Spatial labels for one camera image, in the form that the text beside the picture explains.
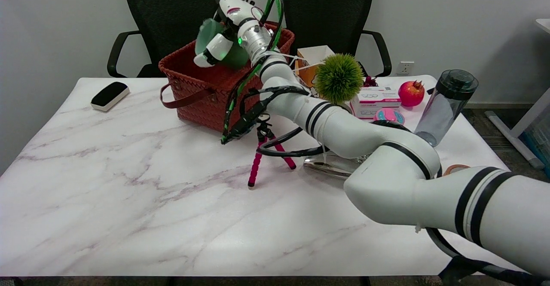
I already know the green ceramic mug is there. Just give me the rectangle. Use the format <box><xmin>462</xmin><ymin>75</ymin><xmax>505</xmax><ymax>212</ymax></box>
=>
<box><xmin>195</xmin><ymin>18</ymin><xmax>250</xmax><ymax>70</ymax></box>

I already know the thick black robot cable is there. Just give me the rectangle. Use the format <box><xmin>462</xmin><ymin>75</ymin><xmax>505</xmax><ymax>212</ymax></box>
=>
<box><xmin>425</xmin><ymin>228</ymin><xmax>550</xmax><ymax>286</ymax></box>

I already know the pink flexible mini tripod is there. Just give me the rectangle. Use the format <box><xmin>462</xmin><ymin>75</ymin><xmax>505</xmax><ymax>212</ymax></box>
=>
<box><xmin>247</xmin><ymin>113</ymin><xmax>297</xmax><ymax>189</ymax></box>

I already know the clear grey water bottle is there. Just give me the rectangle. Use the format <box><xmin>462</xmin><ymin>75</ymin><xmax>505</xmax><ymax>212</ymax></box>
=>
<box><xmin>415</xmin><ymin>69</ymin><xmax>479</xmax><ymax>147</ymax></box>

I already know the red woven basket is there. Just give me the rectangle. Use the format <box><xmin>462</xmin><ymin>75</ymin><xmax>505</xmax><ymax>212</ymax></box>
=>
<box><xmin>158</xmin><ymin>20</ymin><xmax>295</xmax><ymax>133</ymax></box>

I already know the red pomegranate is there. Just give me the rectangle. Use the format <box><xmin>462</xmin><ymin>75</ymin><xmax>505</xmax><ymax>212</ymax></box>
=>
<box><xmin>398</xmin><ymin>80</ymin><xmax>425</xmax><ymax>107</ymax></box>

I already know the black mesh office chair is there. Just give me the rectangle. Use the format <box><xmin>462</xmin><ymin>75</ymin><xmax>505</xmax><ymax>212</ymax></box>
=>
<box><xmin>283</xmin><ymin>0</ymin><xmax>392</xmax><ymax>78</ymax></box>
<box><xmin>107</xmin><ymin>0</ymin><xmax>220</xmax><ymax>79</ymax></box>

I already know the white side desk frame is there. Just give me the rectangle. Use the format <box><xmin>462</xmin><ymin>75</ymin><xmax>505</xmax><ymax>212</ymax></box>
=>
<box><xmin>485</xmin><ymin>18</ymin><xmax>550</xmax><ymax>170</ymax></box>

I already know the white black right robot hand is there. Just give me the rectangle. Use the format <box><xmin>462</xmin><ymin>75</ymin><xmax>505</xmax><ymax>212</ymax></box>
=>
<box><xmin>193</xmin><ymin>0</ymin><xmax>265</xmax><ymax>68</ymax></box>

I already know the green black robot cable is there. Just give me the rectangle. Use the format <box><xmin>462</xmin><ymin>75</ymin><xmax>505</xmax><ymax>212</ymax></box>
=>
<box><xmin>220</xmin><ymin>0</ymin><xmax>330</xmax><ymax>158</ymax></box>

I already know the orange tape roll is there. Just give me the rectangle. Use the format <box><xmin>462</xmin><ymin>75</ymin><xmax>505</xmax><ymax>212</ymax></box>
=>
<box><xmin>443</xmin><ymin>164</ymin><xmax>471</xmax><ymax>176</ymax></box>

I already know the pink teal kids cup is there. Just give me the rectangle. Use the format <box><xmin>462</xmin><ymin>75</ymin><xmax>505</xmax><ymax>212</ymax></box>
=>
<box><xmin>373</xmin><ymin>108</ymin><xmax>405</xmax><ymax>126</ymax></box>

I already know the black white board eraser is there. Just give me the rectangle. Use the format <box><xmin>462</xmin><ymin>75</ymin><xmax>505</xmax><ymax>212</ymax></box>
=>
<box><xmin>91</xmin><ymin>82</ymin><xmax>130</xmax><ymax>112</ymax></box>

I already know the green fuzzy ball plant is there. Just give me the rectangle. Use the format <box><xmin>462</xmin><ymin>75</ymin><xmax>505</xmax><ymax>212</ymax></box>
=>
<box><xmin>315</xmin><ymin>53</ymin><xmax>365</xmax><ymax>105</ymax></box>

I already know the white pink cardboard box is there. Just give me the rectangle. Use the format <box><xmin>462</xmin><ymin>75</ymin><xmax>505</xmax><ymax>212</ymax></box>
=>
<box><xmin>349</xmin><ymin>87</ymin><xmax>402</xmax><ymax>119</ymax></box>

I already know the blue plastic crate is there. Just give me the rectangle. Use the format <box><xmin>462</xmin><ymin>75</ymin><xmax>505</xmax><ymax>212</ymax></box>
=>
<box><xmin>522</xmin><ymin>114</ymin><xmax>550</xmax><ymax>166</ymax></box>

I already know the orange white paper carton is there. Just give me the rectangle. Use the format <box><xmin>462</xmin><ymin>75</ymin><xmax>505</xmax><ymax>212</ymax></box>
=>
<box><xmin>296</xmin><ymin>45</ymin><xmax>336</xmax><ymax>91</ymax></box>

